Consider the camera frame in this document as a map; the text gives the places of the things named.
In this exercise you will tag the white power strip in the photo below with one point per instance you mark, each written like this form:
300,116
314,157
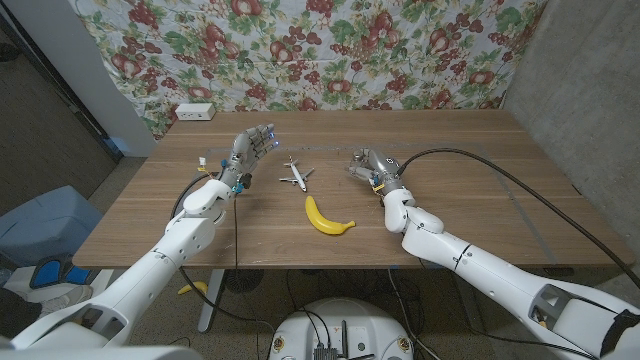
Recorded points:
195,112

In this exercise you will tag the white toy airplane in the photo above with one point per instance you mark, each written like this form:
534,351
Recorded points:
298,176

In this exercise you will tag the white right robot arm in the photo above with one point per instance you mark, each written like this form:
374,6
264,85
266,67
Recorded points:
500,270

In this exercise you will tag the white robot torso base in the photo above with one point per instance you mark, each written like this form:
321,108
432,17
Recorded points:
345,320

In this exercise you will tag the round black floor disc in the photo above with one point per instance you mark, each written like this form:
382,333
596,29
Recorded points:
244,280

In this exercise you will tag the blue foot pedal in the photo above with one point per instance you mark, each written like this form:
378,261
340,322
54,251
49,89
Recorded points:
47,272

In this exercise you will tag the grey-blue plastic bin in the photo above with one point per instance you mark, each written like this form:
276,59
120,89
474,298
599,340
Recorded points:
47,225

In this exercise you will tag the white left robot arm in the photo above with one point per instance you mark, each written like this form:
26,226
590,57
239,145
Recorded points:
155,265

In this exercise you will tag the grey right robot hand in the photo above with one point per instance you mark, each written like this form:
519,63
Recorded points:
379,167

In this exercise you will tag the small yellow floor banana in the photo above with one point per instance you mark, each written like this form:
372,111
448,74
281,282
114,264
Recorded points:
196,286

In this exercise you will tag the grey table leg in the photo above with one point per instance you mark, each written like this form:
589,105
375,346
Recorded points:
467,305

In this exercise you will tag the floral fruit print backdrop cloth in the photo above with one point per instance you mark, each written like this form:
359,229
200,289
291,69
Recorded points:
310,55

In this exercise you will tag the grey shoe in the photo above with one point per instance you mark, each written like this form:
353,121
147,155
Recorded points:
67,300

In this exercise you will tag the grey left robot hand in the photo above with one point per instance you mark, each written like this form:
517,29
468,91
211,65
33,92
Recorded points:
243,155

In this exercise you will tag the yellow toy banana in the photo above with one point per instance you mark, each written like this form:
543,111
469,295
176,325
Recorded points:
320,222

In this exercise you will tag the white table leg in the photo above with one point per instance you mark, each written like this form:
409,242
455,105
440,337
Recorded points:
212,300

